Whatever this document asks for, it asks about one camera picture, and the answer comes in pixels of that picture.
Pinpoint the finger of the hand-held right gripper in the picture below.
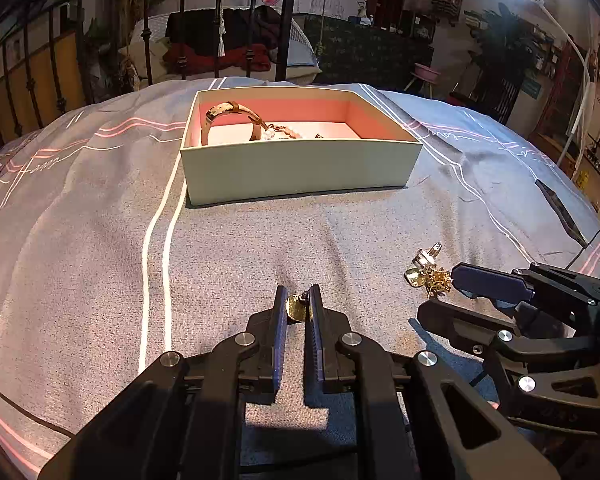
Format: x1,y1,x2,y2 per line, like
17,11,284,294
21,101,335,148
450,261,600,321
416,299,600,392

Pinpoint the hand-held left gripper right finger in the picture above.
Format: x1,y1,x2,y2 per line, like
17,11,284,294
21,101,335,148
304,284,563,480

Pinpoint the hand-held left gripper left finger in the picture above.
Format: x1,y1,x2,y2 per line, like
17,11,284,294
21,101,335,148
37,285,288,480

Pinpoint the gold disc earring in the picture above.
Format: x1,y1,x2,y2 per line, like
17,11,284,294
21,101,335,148
286,290,311,323

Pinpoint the gold jewelry pile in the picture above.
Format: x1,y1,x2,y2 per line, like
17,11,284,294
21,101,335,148
405,242,453,297

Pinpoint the mint green box pink inside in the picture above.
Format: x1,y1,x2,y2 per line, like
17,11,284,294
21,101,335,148
180,85,424,207

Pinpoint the white pearl bracelet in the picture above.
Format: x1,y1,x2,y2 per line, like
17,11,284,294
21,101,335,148
262,125,306,140

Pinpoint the wristwatch with beige strap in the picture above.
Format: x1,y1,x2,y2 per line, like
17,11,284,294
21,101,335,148
201,100,266,147

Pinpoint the grey plaid bedsheet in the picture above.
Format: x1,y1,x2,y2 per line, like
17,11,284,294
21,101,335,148
0,76,600,480

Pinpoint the red wooden rack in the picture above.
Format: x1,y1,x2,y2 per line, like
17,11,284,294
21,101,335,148
535,42,588,136

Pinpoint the pink stool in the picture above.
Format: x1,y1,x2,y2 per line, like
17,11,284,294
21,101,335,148
407,62,441,98

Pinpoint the green floral counter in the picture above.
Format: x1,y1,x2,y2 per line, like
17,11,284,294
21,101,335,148
304,14,433,88

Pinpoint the red blanket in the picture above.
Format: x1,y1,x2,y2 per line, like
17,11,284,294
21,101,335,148
162,42,271,78

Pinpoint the black metal bed headboard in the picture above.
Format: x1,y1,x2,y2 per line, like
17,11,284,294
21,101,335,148
0,0,301,161

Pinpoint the dark clothes pile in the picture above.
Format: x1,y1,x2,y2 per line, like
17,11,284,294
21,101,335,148
166,6,283,56

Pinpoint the orange wooden board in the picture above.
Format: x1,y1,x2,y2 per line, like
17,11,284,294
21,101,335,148
0,30,81,131

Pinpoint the black phone cable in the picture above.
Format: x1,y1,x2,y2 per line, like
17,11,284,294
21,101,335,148
565,227,600,270

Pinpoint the long black cable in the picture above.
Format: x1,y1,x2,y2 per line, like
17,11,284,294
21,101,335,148
0,379,76,436

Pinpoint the small wall organizer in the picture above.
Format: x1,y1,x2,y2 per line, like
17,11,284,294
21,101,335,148
430,0,463,23

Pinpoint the white tassel rope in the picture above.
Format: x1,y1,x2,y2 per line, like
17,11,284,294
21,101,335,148
215,0,228,58

